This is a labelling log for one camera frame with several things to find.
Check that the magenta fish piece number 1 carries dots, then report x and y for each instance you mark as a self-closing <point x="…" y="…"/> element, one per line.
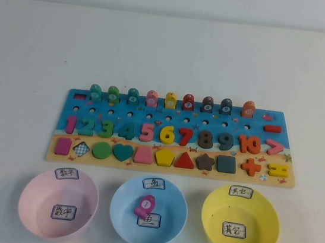
<point x="146" y="205"/>

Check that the yellow fish piece 6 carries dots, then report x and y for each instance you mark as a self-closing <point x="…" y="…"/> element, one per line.
<point x="171" y="101"/>

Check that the pink fish piece 5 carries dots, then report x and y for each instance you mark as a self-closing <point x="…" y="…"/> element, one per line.
<point x="152" y="99"/>

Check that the red fish piece 7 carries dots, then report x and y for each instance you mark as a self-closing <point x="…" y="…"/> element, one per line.
<point x="188" y="102"/>

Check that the teal fish piece 4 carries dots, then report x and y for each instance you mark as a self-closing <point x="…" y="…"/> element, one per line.
<point x="132" y="96"/>

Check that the green fish piece 3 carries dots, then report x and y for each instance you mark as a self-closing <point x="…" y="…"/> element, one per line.
<point x="113" y="94"/>

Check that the dark grey fish piece 9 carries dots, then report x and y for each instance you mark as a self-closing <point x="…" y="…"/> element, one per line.
<point x="226" y="107"/>

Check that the light teal fish piece 2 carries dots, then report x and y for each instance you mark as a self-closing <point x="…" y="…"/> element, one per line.
<point x="95" y="93"/>

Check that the colourful wooden puzzle board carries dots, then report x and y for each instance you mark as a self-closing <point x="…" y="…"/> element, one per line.
<point x="239" y="128"/>

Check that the orange fish piece 10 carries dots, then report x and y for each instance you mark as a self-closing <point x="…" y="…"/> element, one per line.
<point x="248" y="109"/>

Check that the yellow labelled bowl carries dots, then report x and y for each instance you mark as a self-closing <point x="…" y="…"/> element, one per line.
<point x="216" y="212"/>

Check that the blue labelled bowl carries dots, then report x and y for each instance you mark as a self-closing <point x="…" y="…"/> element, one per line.
<point x="125" y="221"/>

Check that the pink labelled bowl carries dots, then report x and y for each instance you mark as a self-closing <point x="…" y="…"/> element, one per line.
<point x="38" y="201"/>

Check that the yellow number 6 block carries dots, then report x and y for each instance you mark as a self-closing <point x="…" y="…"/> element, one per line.
<point x="163" y="136"/>

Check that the pink number 5 block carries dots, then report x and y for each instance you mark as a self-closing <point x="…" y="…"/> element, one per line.
<point x="148" y="136"/>

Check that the red number 7 block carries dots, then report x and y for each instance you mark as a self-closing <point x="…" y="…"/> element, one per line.
<point x="187" y="136"/>

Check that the teal number 4 block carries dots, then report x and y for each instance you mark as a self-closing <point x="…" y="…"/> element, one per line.
<point x="129" y="133"/>

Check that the yellow pentagon block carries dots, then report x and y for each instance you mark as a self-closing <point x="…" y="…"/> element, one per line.
<point x="164" y="158"/>

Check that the pink trapezoid block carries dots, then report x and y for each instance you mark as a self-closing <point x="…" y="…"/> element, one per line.
<point x="143" y="156"/>

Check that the red triangle block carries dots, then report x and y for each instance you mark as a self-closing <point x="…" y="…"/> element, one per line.
<point x="184" y="162"/>

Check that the brown number 8 block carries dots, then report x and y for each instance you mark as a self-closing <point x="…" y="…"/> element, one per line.
<point x="204" y="146"/>

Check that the teal heart block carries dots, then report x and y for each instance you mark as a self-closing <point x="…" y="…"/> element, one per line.
<point x="122" y="152"/>

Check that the green number 3 block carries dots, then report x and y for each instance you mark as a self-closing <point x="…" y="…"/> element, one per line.
<point x="108" y="129"/>

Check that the brown star block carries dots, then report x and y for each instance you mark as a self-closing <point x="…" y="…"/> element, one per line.
<point x="205" y="162"/>

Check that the green circle block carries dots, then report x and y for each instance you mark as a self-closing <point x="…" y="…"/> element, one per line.
<point x="101" y="150"/>

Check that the dark grey number 9 block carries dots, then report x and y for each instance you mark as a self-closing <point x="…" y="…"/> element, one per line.
<point x="229" y="142"/>

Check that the light teal number 2 block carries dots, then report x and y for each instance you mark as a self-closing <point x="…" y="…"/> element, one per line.
<point x="86" y="132"/>

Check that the dark grey square block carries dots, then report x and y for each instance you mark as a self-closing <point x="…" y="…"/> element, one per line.
<point x="226" y="164"/>

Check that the orange number 10 block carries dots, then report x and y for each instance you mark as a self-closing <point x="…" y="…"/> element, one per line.
<point x="242" y="144"/>

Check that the magenta number 1 block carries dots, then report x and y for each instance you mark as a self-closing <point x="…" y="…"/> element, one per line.
<point x="71" y="124"/>

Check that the orange plus sign block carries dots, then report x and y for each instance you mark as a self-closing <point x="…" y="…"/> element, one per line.
<point x="251" y="166"/>

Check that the magenta rectangle block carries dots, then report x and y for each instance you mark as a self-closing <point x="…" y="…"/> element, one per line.
<point x="63" y="146"/>

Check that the red minus sign block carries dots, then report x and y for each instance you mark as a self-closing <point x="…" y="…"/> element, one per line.
<point x="272" y="128"/>

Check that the pink greater-than sign block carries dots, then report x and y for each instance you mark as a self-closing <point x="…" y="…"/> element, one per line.
<point x="278" y="148"/>

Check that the yellow equals sign block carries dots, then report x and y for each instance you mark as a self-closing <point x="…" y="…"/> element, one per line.
<point x="273" y="169"/>

